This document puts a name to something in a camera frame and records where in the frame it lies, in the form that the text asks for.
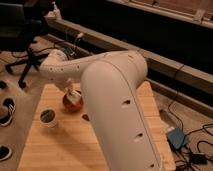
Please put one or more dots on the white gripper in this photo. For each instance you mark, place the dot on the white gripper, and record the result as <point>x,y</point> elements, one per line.
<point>67,86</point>

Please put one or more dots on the white sponge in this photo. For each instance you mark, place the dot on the white sponge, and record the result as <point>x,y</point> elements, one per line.
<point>73,96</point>

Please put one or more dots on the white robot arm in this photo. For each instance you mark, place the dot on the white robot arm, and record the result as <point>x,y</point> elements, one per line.
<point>109,82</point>

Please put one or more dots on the red ceramic bowl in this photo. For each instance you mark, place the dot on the red ceramic bowl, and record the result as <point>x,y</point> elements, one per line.
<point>73,106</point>

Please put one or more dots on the dark red sausage toy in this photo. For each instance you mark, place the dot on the dark red sausage toy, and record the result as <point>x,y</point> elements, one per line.
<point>85,117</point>

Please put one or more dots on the small blue device on floor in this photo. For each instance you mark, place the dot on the small blue device on floor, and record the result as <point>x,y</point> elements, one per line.
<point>69,52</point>

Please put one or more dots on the white cup with dark contents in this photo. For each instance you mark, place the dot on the white cup with dark contents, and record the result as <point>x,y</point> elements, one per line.
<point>48,118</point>

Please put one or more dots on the black and white sneaker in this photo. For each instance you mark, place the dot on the black and white sneaker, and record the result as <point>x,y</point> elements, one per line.
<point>7,109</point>

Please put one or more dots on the white spray bottle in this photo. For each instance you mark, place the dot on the white spray bottle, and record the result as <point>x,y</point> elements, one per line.
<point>55,13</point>

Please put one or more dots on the black office chair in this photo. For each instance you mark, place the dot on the black office chair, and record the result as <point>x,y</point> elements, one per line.
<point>20,22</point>

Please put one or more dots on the black and white shoe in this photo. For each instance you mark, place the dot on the black and white shoe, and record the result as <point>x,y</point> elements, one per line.
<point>5,153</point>

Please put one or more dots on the blue electronic box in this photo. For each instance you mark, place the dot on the blue electronic box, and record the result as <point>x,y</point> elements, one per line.
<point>176,138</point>

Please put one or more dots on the black power adapter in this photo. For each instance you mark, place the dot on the black power adapter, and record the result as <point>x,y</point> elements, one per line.
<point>197,158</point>

